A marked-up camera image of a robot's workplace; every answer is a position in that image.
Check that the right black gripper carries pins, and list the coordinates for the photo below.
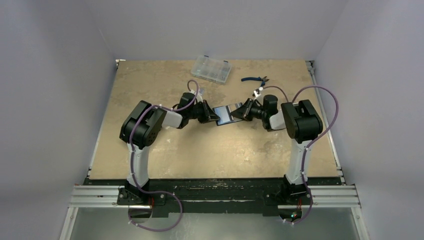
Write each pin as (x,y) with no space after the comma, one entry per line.
(249,109)

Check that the black aluminium mounting rail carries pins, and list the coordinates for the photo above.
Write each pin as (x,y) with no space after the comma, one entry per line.
(263,196)

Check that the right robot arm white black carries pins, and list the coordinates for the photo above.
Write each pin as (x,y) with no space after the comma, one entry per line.
(303,126)

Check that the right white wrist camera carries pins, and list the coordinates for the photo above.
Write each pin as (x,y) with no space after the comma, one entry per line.
(257,93)

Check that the clear plastic organizer box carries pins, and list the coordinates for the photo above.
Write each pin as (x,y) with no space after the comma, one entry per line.
(211,69)

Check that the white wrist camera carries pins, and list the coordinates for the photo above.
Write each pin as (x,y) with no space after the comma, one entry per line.
(200,94)
(257,93)

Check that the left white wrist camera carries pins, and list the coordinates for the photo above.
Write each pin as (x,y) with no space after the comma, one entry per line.
(200,94)

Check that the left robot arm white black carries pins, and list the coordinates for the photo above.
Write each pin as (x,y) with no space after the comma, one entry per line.
(142,127)

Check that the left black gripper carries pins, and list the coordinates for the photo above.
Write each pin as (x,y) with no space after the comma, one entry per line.
(209,116)

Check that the blue handled pliers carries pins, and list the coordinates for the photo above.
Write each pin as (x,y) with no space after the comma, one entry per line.
(262,80)

